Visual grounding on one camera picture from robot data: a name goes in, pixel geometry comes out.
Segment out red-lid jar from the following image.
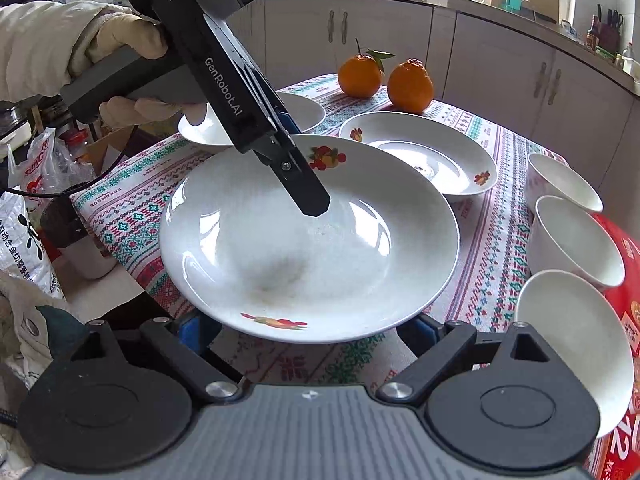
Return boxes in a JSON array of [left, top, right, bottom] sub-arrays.
[[62, 129, 97, 168]]

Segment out red printed carton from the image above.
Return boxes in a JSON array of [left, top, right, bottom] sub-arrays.
[[582, 212, 640, 480]]

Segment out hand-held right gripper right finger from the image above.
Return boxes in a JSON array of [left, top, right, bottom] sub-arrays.
[[376, 312, 558, 404]]

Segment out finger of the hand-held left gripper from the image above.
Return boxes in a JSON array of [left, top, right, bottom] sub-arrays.
[[272, 102, 303, 148], [252, 132, 332, 218]]

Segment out white bag red print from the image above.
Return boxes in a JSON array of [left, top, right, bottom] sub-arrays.
[[5, 127, 98, 196]]

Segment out person's left hand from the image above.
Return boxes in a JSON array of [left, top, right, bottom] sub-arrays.
[[82, 4, 208, 128]]

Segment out bumpy orange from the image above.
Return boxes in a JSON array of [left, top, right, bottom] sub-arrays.
[[387, 58, 434, 114]]

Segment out cardboard box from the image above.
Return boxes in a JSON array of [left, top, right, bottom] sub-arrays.
[[82, 122, 176, 173]]

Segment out white kitchen counter cabinets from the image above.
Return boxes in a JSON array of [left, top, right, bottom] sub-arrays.
[[220, 0, 640, 241]]

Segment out knife block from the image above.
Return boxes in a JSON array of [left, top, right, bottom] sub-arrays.
[[596, 4, 625, 52]]

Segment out white printed sack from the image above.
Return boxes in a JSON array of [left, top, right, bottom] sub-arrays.
[[0, 180, 68, 306]]

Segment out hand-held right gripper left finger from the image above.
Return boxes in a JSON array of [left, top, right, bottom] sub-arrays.
[[70, 310, 244, 404]]

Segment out person's left forearm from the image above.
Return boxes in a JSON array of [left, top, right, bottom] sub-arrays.
[[0, 2, 108, 103]]

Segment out patterned striped tablecloth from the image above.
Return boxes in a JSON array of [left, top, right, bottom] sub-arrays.
[[69, 73, 571, 396]]

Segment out orange with green leaf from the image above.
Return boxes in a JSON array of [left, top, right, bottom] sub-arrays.
[[337, 37, 397, 99]]

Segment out white fruit-print plate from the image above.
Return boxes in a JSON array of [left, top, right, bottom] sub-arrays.
[[339, 111, 498, 204], [159, 134, 461, 345], [178, 91, 327, 151]]

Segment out white bowl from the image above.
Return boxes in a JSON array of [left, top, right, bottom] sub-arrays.
[[515, 270, 635, 440], [525, 152, 605, 216], [529, 195, 626, 291]]

